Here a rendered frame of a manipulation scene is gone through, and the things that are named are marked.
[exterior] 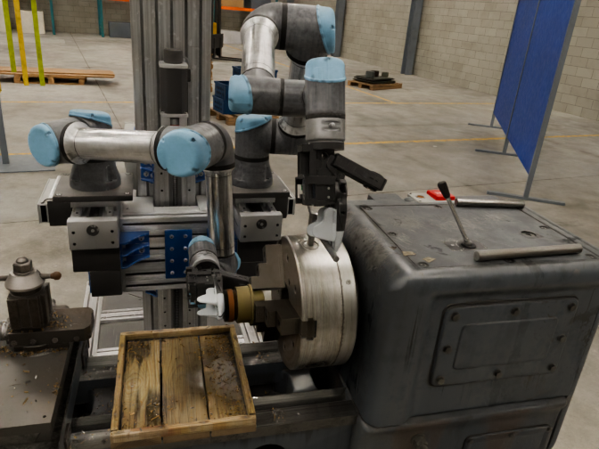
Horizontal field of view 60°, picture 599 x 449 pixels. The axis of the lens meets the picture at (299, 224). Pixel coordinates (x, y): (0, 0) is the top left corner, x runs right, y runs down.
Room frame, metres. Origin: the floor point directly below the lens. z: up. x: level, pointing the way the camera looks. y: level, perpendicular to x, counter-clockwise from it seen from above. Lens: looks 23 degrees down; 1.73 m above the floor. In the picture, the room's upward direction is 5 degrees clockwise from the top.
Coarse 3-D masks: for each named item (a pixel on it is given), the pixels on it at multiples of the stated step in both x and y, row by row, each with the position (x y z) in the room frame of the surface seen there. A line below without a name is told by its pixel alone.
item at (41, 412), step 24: (0, 360) 0.89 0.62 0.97; (24, 360) 0.90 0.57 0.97; (48, 360) 0.91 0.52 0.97; (0, 384) 0.82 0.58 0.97; (24, 384) 0.83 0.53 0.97; (0, 408) 0.76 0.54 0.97; (24, 408) 0.76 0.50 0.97; (48, 408) 0.77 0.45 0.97; (0, 432) 0.71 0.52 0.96; (24, 432) 0.72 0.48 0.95; (48, 432) 0.73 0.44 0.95
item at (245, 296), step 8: (240, 288) 1.03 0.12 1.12; (248, 288) 1.03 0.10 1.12; (224, 296) 1.01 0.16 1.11; (232, 296) 1.00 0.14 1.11; (240, 296) 1.00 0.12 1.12; (248, 296) 1.01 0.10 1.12; (256, 296) 1.02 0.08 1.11; (264, 296) 1.03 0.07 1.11; (232, 304) 0.99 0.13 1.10; (240, 304) 0.99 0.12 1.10; (248, 304) 1.00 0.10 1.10; (232, 312) 0.98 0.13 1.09; (240, 312) 0.99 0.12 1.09; (248, 312) 0.99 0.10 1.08; (224, 320) 1.00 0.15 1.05; (232, 320) 0.99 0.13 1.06; (240, 320) 0.99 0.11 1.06; (248, 320) 1.00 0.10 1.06
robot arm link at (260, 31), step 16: (256, 16) 1.35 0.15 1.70; (272, 16) 1.38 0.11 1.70; (256, 32) 1.28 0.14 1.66; (272, 32) 1.34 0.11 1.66; (256, 48) 1.19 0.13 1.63; (272, 48) 1.24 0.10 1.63; (256, 64) 1.12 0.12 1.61; (272, 64) 1.16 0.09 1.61; (240, 80) 1.04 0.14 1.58; (256, 80) 1.05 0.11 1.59; (272, 80) 1.06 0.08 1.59; (240, 96) 1.03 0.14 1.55; (256, 96) 1.03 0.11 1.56; (272, 96) 1.03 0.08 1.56; (240, 112) 1.05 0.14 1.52; (256, 112) 1.05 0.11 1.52; (272, 112) 1.05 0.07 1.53
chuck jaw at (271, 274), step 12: (264, 252) 1.12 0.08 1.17; (276, 252) 1.11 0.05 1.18; (264, 264) 1.08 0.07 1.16; (276, 264) 1.09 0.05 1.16; (252, 276) 1.06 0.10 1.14; (264, 276) 1.07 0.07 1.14; (276, 276) 1.07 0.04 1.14; (252, 288) 1.04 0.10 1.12; (264, 288) 1.05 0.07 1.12; (276, 288) 1.06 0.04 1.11
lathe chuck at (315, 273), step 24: (288, 240) 1.07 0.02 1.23; (288, 264) 1.05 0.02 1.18; (312, 264) 0.99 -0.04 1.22; (336, 264) 1.01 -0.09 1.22; (288, 288) 1.04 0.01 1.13; (312, 288) 0.95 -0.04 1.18; (336, 288) 0.96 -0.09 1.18; (312, 312) 0.92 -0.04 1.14; (336, 312) 0.94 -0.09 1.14; (288, 336) 1.00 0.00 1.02; (312, 336) 0.92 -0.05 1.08; (336, 336) 0.93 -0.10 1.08; (288, 360) 0.99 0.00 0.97; (312, 360) 0.93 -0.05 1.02
